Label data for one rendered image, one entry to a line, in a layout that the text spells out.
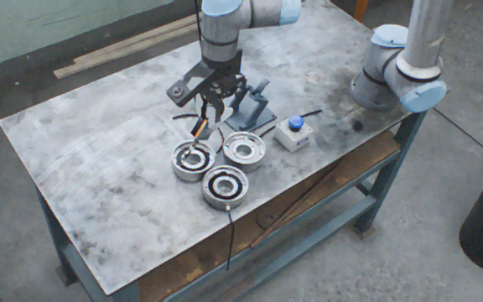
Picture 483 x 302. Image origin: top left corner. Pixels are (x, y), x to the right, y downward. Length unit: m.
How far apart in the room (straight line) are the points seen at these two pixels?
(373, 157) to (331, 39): 0.41
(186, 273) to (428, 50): 0.83
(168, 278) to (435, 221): 1.38
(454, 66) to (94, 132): 2.41
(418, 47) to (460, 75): 2.00
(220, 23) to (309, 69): 0.67
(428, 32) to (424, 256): 1.25
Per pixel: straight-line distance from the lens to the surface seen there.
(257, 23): 1.03
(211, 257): 1.44
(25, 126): 1.44
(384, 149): 1.81
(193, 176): 1.24
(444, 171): 2.65
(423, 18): 1.24
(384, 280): 2.17
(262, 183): 1.28
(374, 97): 1.52
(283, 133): 1.35
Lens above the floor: 1.79
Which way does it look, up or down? 48 degrees down
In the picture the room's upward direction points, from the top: 8 degrees clockwise
